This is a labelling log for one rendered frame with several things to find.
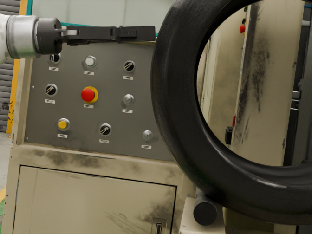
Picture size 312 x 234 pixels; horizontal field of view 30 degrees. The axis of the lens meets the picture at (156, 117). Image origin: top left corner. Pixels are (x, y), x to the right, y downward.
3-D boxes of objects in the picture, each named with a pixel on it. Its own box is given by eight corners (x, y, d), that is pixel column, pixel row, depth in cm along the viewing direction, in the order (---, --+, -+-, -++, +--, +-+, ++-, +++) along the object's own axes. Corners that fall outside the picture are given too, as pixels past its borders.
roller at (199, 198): (207, 197, 143) (192, 186, 144) (218, 182, 143) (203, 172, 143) (208, 230, 109) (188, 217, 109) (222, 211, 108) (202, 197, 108)
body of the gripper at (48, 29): (34, 15, 116) (79, 14, 116) (45, 21, 125) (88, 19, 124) (35, 53, 117) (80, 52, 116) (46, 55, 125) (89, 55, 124)
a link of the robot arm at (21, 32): (20, 18, 126) (47, 17, 125) (21, 60, 126) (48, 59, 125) (5, 12, 117) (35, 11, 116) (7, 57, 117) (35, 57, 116)
